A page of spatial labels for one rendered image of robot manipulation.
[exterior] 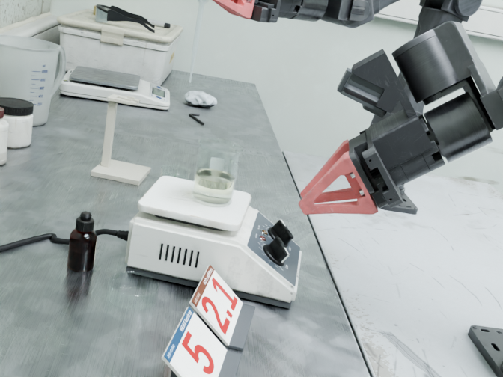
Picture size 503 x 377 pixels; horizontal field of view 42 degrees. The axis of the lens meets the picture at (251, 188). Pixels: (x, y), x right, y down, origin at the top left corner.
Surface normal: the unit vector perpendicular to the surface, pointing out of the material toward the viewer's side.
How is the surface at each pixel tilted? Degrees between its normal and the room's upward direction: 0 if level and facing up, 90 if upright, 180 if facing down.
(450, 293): 0
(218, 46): 90
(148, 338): 0
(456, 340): 0
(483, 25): 90
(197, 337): 40
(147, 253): 90
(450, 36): 91
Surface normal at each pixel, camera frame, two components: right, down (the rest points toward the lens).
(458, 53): -0.47, 0.21
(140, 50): 0.00, 0.38
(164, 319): 0.18, -0.93
